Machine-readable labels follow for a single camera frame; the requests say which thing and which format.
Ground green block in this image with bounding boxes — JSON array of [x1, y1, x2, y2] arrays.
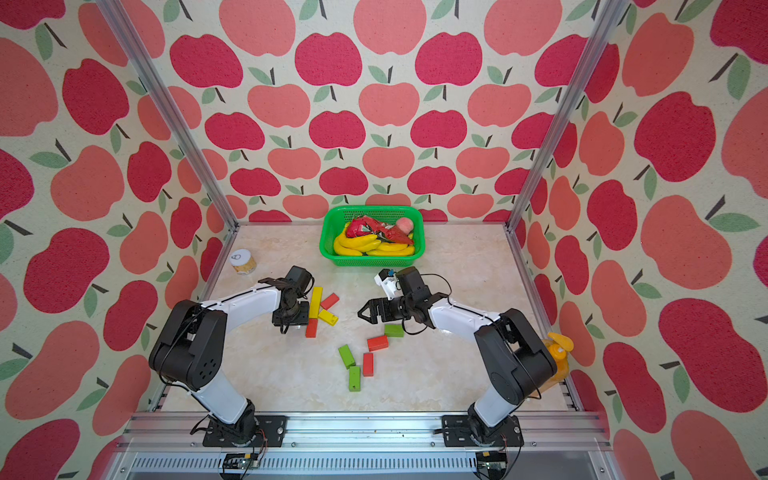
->
[[348, 365, 362, 392], [338, 345, 356, 369], [384, 324, 406, 338]]

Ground pink peach toy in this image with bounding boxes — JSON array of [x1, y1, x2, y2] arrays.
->
[[395, 217, 414, 235]]

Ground red snack packet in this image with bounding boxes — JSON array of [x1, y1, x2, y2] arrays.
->
[[345, 216, 413, 245]]

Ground aluminium post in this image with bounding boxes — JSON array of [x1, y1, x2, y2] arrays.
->
[[96, 1, 240, 232], [504, 0, 630, 235]]

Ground yellow banana bunch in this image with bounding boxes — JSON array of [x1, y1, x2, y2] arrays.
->
[[333, 222, 416, 257]]

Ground right aluminium post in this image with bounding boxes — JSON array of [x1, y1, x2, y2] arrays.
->
[[504, 0, 630, 235]]

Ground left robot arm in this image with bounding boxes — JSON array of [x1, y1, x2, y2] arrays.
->
[[148, 266, 314, 447]]

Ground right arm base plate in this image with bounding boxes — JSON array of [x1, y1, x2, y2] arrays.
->
[[433, 414, 525, 448]]

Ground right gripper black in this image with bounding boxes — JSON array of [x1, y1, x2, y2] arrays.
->
[[359, 297, 414, 323]]

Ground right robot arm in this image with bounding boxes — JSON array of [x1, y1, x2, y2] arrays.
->
[[357, 267, 558, 447]]

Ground green plastic basket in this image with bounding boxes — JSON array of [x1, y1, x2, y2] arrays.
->
[[319, 206, 426, 267]]

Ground green block upper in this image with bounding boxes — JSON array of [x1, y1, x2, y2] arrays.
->
[[384, 324, 406, 338]]

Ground green block left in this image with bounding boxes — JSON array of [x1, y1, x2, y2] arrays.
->
[[338, 345, 356, 369]]

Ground yellow block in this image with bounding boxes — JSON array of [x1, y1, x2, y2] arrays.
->
[[310, 287, 323, 304], [309, 302, 320, 319], [317, 309, 339, 326]]

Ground left aluminium post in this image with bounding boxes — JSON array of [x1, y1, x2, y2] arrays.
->
[[96, 1, 240, 232]]

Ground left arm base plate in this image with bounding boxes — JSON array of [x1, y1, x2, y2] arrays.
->
[[202, 412, 288, 448]]

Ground red block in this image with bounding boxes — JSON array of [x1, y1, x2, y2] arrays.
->
[[305, 318, 318, 339], [320, 293, 339, 310], [362, 352, 375, 377], [367, 335, 389, 352]]

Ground green block lower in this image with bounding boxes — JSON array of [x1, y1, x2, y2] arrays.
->
[[348, 365, 362, 392]]

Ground aluminium front rail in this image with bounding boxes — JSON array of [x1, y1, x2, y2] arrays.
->
[[101, 411, 623, 479]]

